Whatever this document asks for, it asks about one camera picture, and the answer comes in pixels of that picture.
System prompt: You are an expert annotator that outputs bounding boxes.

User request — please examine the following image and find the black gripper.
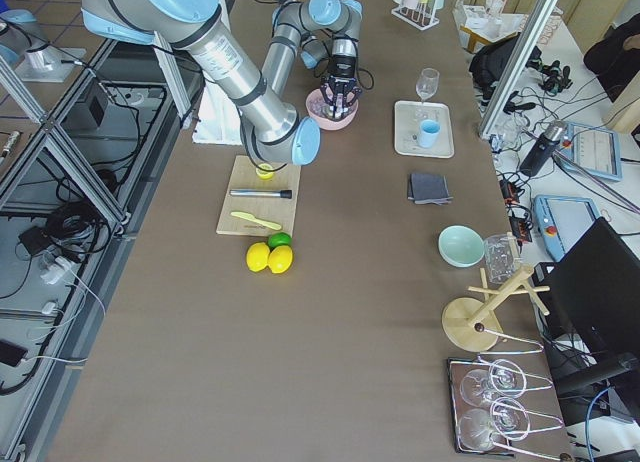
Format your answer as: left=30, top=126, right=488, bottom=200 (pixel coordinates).
left=320, top=55, right=362, bottom=105

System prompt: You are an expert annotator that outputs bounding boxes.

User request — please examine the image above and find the pink bowl of ice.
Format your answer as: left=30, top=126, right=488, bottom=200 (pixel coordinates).
left=305, top=89, right=359, bottom=131

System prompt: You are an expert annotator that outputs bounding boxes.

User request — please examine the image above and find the light blue cup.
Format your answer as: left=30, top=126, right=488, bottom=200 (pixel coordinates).
left=417, top=119, right=441, bottom=149

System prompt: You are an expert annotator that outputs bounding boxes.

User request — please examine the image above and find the wooden cup tree stand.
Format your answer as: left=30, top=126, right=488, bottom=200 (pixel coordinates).
left=441, top=265, right=550, bottom=353

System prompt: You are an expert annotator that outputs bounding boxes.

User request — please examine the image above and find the cream serving tray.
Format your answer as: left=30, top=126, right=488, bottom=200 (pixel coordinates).
left=394, top=101, right=454, bottom=159

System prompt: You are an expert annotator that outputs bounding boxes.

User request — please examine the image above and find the clear wine glass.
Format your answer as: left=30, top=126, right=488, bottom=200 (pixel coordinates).
left=415, top=68, right=440, bottom=117

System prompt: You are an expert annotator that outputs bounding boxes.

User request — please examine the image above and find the half lemon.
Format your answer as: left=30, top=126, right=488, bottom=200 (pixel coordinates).
left=255, top=163, right=275, bottom=180

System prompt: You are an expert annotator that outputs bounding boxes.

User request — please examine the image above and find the white dish rack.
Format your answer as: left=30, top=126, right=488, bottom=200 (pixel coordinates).
left=391, top=0, right=445, bottom=31

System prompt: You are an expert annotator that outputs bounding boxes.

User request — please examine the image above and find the steel muddler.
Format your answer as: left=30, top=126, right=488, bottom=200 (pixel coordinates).
left=228, top=188, right=293, bottom=200

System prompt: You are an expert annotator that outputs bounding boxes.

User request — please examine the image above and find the grey folded cloth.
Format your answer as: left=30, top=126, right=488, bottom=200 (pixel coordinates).
left=407, top=172, right=452, bottom=205

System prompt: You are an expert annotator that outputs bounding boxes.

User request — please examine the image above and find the bamboo cutting board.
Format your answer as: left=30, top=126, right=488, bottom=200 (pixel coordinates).
left=216, top=155, right=301, bottom=237

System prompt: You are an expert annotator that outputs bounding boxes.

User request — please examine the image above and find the yellow plastic knife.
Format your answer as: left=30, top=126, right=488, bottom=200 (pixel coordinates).
left=230, top=211, right=282, bottom=231

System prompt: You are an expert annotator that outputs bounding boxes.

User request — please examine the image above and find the green lime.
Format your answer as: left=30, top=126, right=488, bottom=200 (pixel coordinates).
left=267, top=232, right=292, bottom=249

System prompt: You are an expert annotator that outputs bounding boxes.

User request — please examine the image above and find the yellow lemon right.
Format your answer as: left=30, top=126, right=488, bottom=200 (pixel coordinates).
left=268, top=245, right=294, bottom=274

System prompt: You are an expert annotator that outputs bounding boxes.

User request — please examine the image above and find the yellow lemon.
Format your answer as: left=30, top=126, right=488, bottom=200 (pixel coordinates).
left=268, top=245, right=294, bottom=274
left=245, top=242, right=271, bottom=272

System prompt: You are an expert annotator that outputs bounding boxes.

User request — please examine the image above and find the yellow lemon left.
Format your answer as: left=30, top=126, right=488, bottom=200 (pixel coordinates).
left=245, top=242, right=271, bottom=272

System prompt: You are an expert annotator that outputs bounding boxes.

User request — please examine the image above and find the mint green bowl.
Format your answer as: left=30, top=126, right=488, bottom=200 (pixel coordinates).
left=438, top=225, right=484, bottom=268

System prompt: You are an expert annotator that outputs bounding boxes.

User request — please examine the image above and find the glass jar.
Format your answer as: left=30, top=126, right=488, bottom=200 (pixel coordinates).
left=484, top=233, right=515, bottom=284

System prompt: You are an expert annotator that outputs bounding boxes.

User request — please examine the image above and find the blue teach pendant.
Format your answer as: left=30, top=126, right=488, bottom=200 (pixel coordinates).
left=533, top=195, right=600, bottom=261

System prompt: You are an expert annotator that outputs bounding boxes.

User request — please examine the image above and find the hanging wine glass upper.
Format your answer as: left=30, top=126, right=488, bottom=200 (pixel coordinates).
left=459, top=359, right=527, bottom=408

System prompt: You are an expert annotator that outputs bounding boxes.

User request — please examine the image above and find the hanging wine glass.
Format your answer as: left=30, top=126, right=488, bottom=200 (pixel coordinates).
left=459, top=359, right=527, bottom=408
left=457, top=397, right=531, bottom=452

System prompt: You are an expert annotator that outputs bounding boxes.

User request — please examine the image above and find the black monitor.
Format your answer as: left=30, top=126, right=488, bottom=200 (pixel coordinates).
left=533, top=216, right=640, bottom=358

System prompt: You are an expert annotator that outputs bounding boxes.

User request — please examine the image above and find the black glass holder tray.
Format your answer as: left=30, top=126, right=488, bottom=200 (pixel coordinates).
left=447, top=358, right=568, bottom=461

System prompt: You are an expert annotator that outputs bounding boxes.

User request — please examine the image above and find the hanging wine glass lower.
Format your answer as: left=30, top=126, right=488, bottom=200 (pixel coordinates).
left=457, top=397, right=531, bottom=452

